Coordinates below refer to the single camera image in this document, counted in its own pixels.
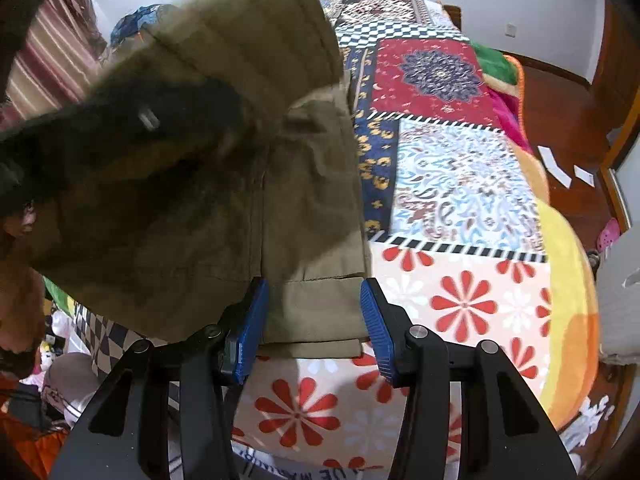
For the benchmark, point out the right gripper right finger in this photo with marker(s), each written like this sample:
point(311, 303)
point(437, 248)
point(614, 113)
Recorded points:
point(506, 434)

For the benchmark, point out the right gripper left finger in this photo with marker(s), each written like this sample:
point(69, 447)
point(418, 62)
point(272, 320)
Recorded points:
point(123, 432)

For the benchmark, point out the olive khaki pants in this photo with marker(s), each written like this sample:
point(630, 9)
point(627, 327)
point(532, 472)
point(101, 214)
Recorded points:
point(219, 150)

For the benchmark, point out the person hand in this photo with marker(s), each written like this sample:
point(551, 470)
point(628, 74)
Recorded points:
point(22, 298)

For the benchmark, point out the green orange fleece blanket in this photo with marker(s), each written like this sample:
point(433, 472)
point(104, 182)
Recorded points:
point(571, 317)

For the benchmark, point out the white cabinet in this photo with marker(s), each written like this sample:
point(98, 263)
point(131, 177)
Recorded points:
point(618, 275)

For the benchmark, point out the pink slipper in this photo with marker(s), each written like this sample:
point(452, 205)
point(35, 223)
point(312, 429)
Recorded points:
point(608, 235)

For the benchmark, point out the white paper piece on floor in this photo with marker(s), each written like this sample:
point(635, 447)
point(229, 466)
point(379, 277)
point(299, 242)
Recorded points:
point(553, 167)

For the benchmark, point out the striped maroon curtain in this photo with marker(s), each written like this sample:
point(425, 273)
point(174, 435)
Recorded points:
point(57, 62)

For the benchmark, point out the pile of clothes and bags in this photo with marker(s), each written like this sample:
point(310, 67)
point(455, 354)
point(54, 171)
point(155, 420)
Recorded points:
point(131, 24)

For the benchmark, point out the wooden door frame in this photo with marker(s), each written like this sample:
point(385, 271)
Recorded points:
point(615, 92)

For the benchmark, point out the wall socket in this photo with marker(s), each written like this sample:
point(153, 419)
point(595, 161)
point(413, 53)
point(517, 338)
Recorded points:
point(510, 30)

